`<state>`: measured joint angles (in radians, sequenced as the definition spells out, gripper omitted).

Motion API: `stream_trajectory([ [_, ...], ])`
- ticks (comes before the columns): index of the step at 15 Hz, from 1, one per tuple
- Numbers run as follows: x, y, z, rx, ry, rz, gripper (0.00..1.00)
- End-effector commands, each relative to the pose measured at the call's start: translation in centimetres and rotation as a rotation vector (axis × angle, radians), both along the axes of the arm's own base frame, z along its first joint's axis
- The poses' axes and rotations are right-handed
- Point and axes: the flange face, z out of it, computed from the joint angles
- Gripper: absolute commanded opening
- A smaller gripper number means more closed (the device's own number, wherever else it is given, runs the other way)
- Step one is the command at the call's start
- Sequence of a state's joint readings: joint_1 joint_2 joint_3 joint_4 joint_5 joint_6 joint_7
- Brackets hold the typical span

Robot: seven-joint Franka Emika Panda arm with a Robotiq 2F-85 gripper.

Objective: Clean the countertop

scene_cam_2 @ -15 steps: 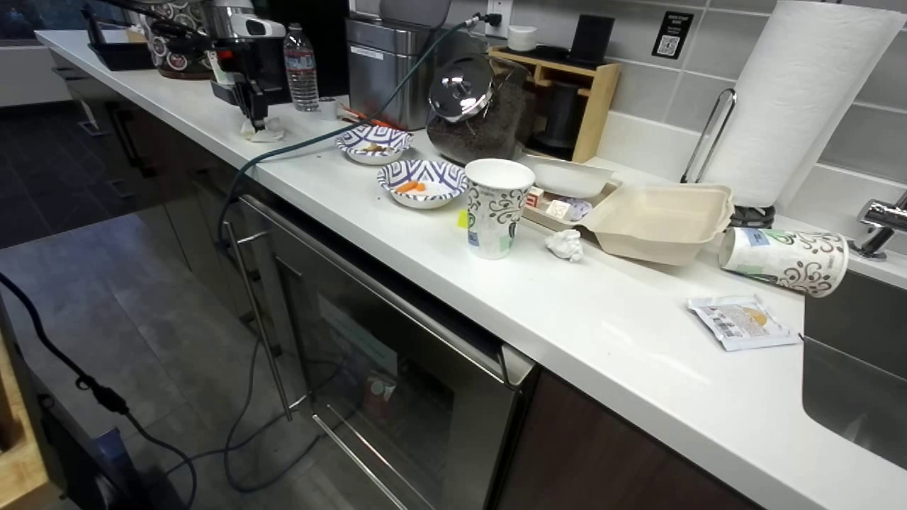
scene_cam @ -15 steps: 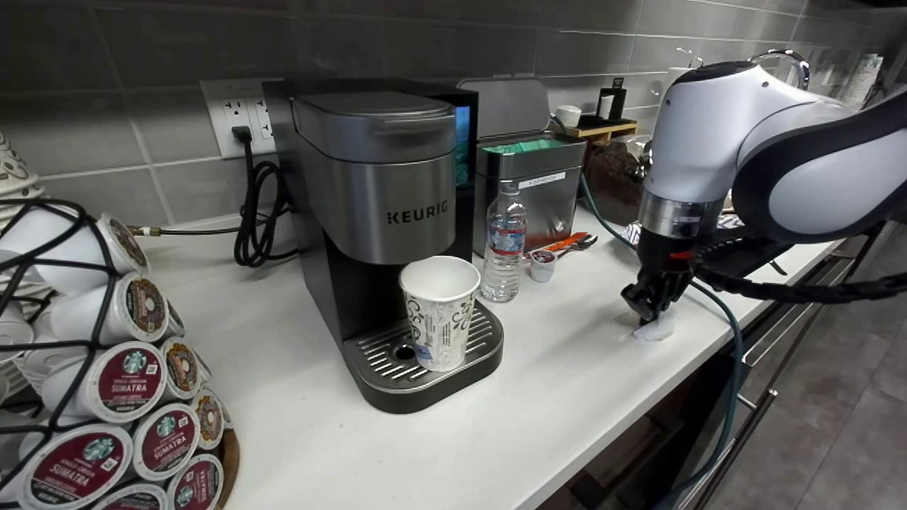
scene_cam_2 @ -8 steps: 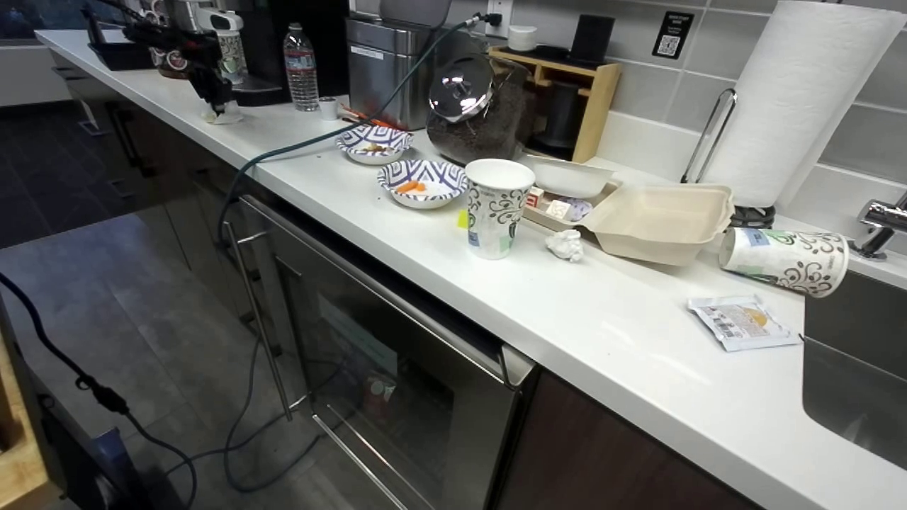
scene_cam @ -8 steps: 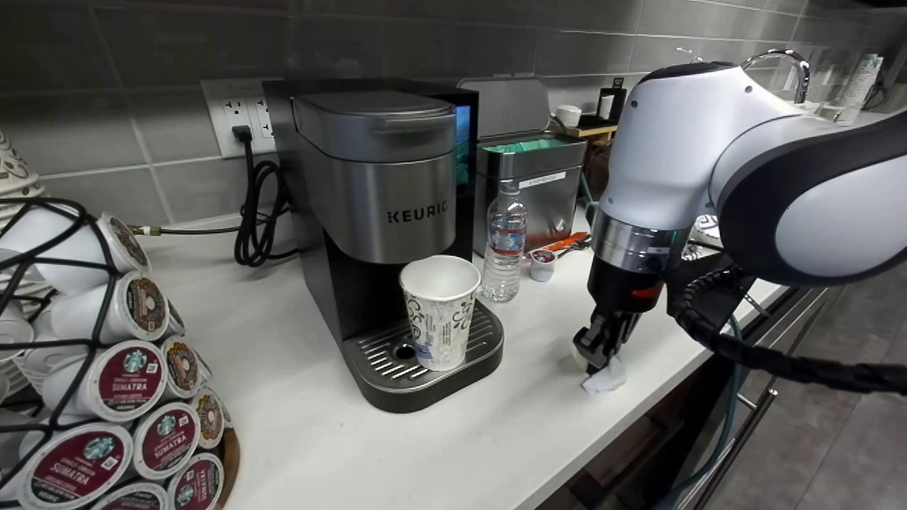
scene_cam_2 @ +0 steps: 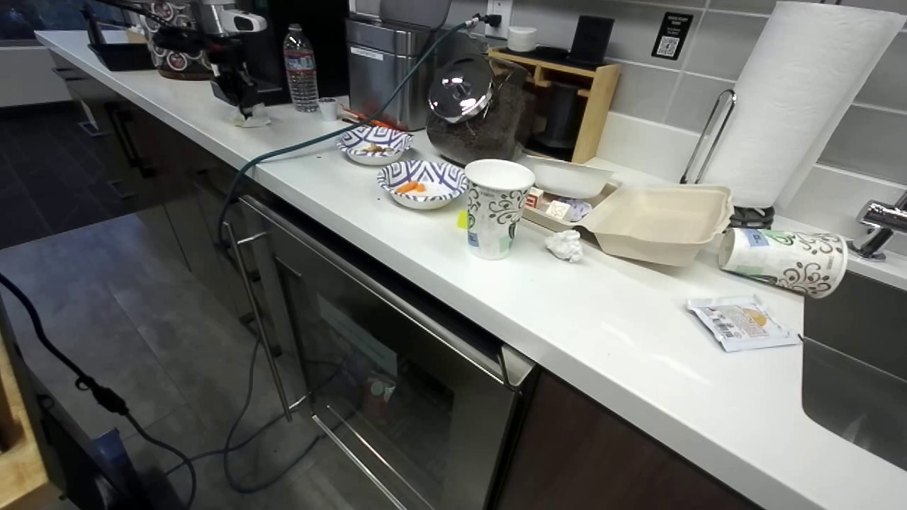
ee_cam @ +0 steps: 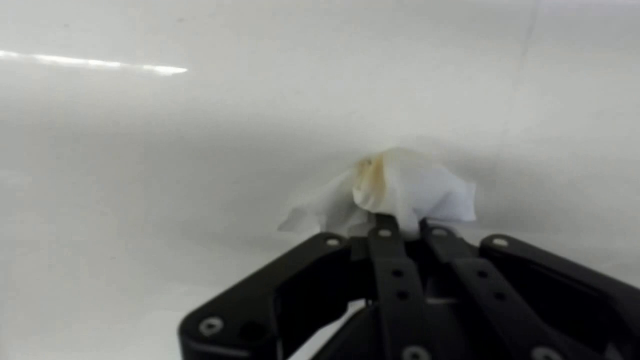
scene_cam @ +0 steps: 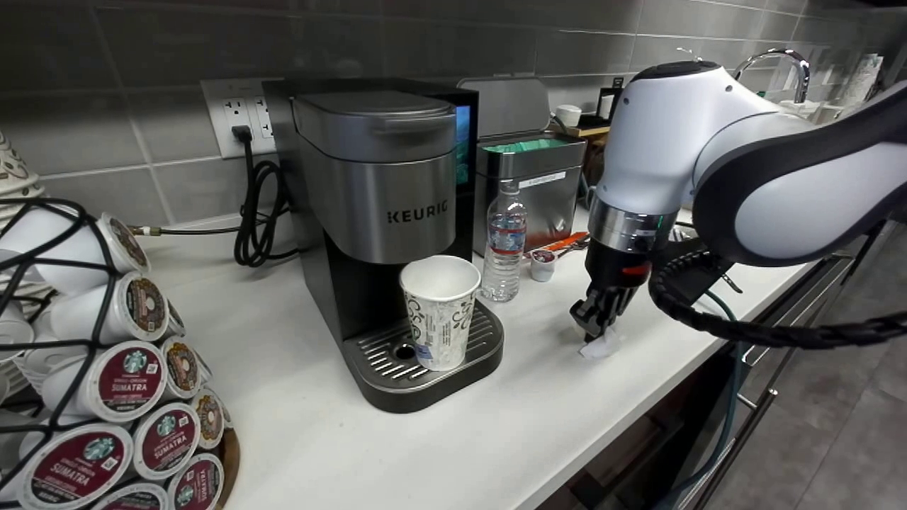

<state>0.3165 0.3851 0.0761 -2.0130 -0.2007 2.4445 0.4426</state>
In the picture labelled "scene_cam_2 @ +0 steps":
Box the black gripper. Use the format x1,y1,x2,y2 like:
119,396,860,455
201,34,278,121

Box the wooden countertop rack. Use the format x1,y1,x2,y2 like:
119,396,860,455
484,46,623,166

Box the clear plastic water bottle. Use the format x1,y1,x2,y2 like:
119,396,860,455
282,23,323,114

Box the black coffee machine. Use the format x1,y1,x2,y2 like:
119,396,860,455
252,0,351,107

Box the dark lower cabinets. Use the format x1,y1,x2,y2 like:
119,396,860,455
51,60,249,313

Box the red packet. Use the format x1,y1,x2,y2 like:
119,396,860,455
334,107,409,132

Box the silver metal appliance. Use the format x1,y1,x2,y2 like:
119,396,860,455
344,12,440,132

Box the black organizer box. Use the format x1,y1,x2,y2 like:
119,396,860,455
83,7,153,73

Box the blue patterned bowl orange residue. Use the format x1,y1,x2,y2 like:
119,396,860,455
380,155,469,213

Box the tall patterned paper cup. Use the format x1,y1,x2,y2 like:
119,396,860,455
463,155,538,261

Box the small white cup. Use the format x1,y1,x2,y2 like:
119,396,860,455
506,23,541,57

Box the black mug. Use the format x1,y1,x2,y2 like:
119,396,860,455
535,82,589,159

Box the stainless undercounter appliance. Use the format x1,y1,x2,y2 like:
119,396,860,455
234,192,538,510

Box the tray with condiment packets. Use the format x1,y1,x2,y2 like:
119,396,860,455
523,180,622,234

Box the white plate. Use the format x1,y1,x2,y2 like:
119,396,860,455
523,155,618,201

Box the black box on rack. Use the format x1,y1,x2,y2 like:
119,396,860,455
567,12,618,67

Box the crumpled white napkin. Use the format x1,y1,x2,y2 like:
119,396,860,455
544,227,589,264

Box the black and blue equipment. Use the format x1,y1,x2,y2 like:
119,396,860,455
38,394,188,510

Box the light wooden furniture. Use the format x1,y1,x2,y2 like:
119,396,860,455
0,337,51,510

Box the beige takeout container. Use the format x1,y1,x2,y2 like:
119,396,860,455
575,180,737,268

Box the chrome paper towel holder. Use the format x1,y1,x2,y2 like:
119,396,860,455
679,84,781,231

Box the dark wood cabinet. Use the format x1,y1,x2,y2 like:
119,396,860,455
493,366,762,510

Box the flat printed sauce packet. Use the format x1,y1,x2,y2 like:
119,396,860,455
686,291,803,353

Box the white paper towel roll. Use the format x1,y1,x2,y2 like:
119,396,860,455
703,0,907,210

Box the tipped patterned paper cup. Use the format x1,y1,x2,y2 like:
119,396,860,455
718,223,850,301

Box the chrome faucet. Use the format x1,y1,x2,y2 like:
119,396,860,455
847,190,907,261

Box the steel sink basin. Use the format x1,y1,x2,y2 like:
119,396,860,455
799,268,907,473

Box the black power cable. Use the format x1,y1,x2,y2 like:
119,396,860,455
166,7,506,495

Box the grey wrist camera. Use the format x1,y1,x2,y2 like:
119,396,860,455
195,2,270,40

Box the white wall outlet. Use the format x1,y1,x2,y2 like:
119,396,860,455
483,0,517,40

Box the black floor cable with connector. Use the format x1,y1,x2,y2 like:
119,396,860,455
0,272,201,510

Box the black wall label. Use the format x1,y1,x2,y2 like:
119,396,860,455
650,7,696,65

